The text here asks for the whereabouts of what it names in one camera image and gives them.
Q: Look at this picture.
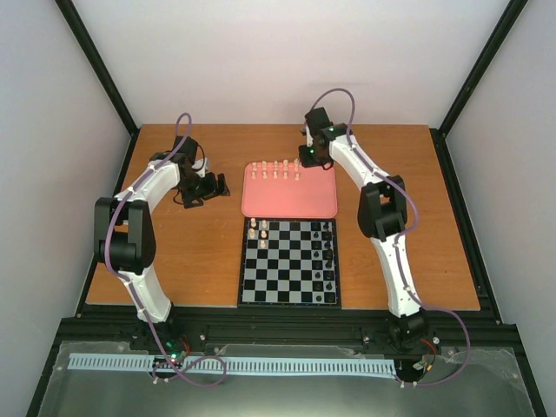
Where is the pink plastic tray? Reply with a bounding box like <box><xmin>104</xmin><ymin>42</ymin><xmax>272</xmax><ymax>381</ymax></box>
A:
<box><xmin>242</xmin><ymin>162</ymin><xmax>338</xmax><ymax>219</ymax></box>

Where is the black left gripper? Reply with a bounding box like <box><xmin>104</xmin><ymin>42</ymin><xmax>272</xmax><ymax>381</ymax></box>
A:
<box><xmin>176</xmin><ymin>172</ymin><xmax>230</xmax><ymax>209</ymax></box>

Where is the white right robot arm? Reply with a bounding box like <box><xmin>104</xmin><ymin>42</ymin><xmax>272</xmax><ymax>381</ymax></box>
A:
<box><xmin>299</xmin><ymin>107</ymin><xmax>427</xmax><ymax>352</ymax></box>

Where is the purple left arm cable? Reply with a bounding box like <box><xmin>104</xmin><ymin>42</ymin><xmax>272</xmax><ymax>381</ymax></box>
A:
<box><xmin>105</xmin><ymin>112</ymin><xmax>227</xmax><ymax>387</ymax></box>

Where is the left black frame post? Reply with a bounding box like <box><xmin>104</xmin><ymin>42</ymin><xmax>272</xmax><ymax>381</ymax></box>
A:
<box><xmin>55</xmin><ymin>0</ymin><xmax>140</xmax><ymax>137</ymax></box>

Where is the black white chessboard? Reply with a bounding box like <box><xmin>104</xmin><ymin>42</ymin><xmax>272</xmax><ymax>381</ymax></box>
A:
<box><xmin>237</xmin><ymin>217</ymin><xmax>341</xmax><ymax>308</ymax></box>

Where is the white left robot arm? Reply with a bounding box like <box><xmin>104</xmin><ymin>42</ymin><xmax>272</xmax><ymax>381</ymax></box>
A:
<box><xmin>94</xmin><ymin>136</ymin><xmax>230</xmax><ymax>350</ymax></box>

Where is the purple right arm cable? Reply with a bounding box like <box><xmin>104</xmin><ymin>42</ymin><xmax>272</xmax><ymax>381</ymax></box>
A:
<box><xmin>310</xmin><ymin>88</ymin><xmax>472</xmax><ymax>387</ymax></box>

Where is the black aluminium frame base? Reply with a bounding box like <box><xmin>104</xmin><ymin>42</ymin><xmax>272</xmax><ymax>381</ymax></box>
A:
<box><xmin>28</xmin><ymin>129</ymin><xmax>546</xmax><ymax>416</ymax></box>

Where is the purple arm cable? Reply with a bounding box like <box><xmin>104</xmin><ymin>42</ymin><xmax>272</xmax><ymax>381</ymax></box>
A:
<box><xmin>105</xmin><ymin>112</ymin><xmax>227</xmax><ymax>387</ymax></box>
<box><xmin>310</xmin><ymin>88</ymin><xmax>472</xmax><ymax>387</ymax></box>

